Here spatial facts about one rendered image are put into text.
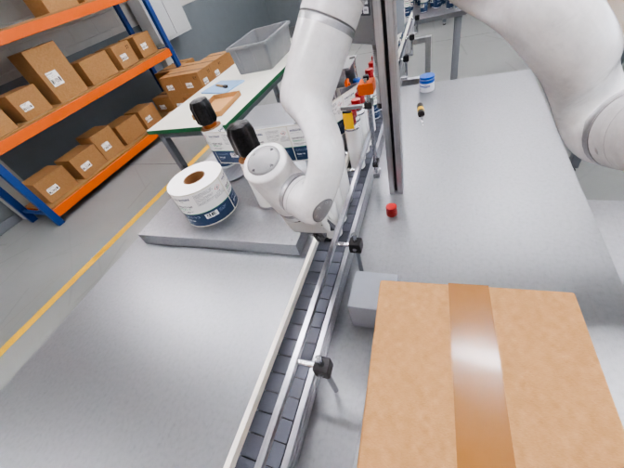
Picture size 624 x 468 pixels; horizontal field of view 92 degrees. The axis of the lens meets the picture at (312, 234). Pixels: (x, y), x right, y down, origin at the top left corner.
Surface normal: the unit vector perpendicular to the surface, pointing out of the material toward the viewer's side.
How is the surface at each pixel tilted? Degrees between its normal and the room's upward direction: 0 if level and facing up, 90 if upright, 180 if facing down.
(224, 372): 0
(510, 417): 0
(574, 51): 88
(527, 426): 0
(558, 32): 86
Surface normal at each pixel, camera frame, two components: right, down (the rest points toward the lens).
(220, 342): -0.25, -0.69
